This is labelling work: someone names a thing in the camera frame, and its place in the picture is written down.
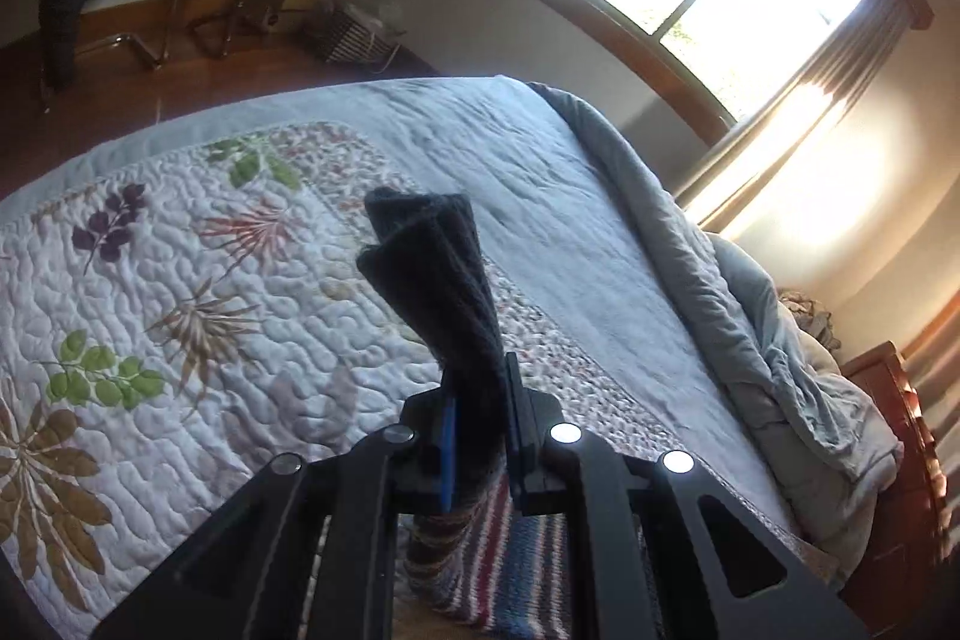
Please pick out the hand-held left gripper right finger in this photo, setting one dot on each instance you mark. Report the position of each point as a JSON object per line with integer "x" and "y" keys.
{"x": 514, "y": 419}

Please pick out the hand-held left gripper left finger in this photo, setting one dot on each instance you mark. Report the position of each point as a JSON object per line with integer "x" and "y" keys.
{"x": 448, "y": 452}

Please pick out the striped knit sweater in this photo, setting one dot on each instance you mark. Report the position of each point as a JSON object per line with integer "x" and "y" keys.
{"x": 442, "y": 287}

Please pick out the grey comforter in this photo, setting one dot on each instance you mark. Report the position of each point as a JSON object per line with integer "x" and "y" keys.
{"x": 750, "y": 325}

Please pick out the floral quilted bedspread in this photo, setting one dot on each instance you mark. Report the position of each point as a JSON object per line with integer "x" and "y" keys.
{"x": 225, "y": 325}

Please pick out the patterned pillow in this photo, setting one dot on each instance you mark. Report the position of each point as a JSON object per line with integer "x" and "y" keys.
{"x": 810, "y": 314}

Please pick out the wooden headboard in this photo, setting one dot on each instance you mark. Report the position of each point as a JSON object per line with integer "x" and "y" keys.
{"x": 896, "y": 415}

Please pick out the metal frame chair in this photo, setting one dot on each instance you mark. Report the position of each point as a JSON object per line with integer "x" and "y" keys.
{"x": 142, "y": 36}

